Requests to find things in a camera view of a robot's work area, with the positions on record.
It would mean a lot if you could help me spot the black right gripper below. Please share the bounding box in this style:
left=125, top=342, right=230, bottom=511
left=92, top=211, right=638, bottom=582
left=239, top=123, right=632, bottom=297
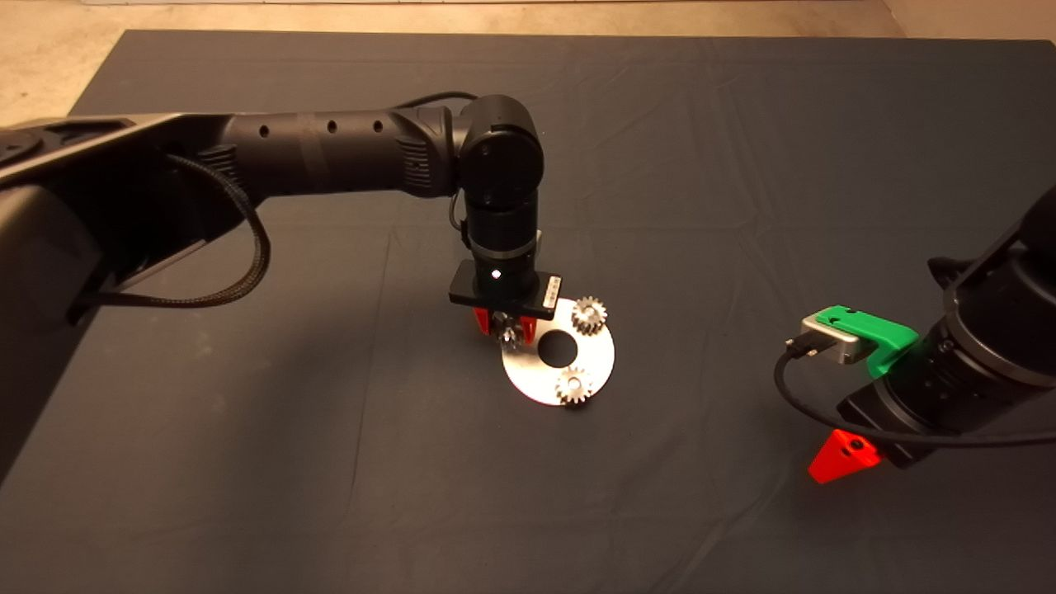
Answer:
left=808, top=378, right=955, bottom=485

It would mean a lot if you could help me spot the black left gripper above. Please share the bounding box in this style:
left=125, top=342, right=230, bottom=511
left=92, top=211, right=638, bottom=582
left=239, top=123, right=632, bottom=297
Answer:
left=448, top=252, right=563, bottom=348

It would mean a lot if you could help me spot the white round pegged plate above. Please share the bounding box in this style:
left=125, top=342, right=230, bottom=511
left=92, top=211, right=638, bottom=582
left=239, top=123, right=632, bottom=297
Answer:
left=501, top=297, right=615, bottom=407

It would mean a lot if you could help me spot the dark grey table cloth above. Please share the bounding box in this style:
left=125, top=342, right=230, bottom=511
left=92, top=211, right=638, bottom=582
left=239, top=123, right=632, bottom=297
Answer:
left=0, top=31, right=1056, bottom=594

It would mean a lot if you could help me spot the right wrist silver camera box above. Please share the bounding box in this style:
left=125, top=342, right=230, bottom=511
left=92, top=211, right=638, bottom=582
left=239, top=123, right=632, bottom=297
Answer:
left=800, top=312, right=869, bottom=365

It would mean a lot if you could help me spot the right wrist green camera mount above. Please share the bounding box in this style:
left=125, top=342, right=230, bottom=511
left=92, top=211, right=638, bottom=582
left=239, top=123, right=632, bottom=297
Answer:
left=827, top=304, right=921, bottom=380

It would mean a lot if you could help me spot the thin black cable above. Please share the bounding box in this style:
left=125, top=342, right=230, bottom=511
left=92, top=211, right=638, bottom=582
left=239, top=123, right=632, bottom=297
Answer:
left=394, top=91, right=481, bottom=110

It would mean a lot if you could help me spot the thick braided black cable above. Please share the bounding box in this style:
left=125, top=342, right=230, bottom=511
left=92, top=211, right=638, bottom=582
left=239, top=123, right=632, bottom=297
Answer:
left=70, top=153, right=273, bottom=324

